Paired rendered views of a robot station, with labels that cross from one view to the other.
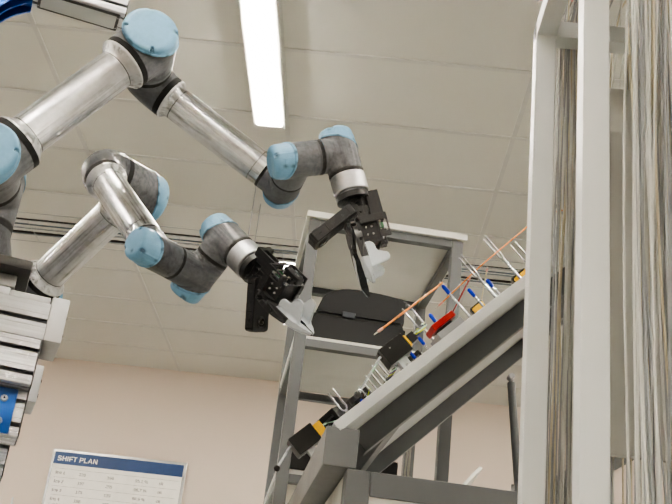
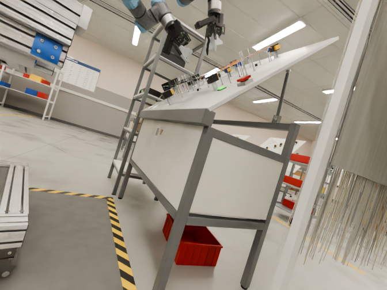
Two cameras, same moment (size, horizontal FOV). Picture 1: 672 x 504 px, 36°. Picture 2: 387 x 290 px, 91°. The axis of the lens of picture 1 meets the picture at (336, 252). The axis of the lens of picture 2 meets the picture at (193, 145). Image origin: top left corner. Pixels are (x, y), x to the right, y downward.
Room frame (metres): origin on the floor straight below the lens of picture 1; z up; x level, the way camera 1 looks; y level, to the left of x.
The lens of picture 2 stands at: (0.92, 0.31, 0.70)
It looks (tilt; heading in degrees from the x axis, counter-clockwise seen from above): 0 degrees down; 335
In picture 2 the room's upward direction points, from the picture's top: 18 degrees clockwise
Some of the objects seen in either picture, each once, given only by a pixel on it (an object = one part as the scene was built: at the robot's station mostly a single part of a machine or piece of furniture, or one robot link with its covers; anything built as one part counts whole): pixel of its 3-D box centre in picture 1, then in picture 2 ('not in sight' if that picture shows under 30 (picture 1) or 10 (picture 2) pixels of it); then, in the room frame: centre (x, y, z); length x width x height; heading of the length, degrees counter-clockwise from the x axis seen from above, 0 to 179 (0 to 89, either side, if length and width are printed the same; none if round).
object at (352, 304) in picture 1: (351, 329); (170, 57); (3.06, -0.08, 1.56); 0.30 x 0.23 x 0.19; 97
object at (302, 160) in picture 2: not in sight; (304, 190); (3.05, -2.96, 0.54); 0.99 x 0.50 x 1.08; 93
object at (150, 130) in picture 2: not in sight; (145, 142); (2.50, 0.01, 0.60); 0.55 x 0.02 x 0.39; 5
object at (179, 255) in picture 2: not in sight; (189, 237); (2.06, -0.41, 0.07); 0.39 x 0.29 x 0.14; 178
